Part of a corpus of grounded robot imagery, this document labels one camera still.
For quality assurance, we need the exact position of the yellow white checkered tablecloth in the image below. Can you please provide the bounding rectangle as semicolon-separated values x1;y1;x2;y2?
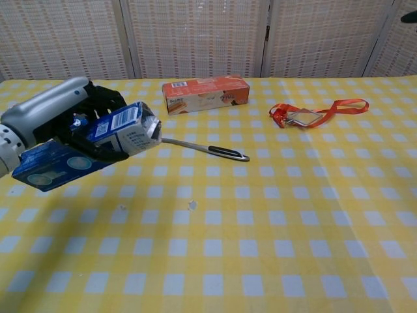
0;75;417;313

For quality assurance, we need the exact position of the woven folding screen panel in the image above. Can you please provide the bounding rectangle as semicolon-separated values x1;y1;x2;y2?
262;0;400;78
0;0;136;82
119;0;273;79
363;0;417;78

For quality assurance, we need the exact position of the blue toothpaste box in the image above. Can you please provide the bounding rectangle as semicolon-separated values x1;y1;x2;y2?
11;101;163;192

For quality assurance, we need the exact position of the blue cookie packet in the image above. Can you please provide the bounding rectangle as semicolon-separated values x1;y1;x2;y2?
70;112;89;130

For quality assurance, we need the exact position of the clear badge holder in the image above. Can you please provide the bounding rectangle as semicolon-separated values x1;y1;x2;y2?
285;107;323;128

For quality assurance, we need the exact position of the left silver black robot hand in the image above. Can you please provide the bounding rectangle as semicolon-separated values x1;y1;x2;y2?
0;77;128;162

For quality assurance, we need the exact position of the orange cardboard box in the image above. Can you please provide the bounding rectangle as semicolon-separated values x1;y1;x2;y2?
162;74;251;115

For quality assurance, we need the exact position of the orange lanyard strap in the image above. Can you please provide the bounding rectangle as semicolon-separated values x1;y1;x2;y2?
268;98;370;128

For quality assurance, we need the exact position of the steel ladle black handle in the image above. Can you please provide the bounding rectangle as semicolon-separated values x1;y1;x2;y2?
161;137;251;162

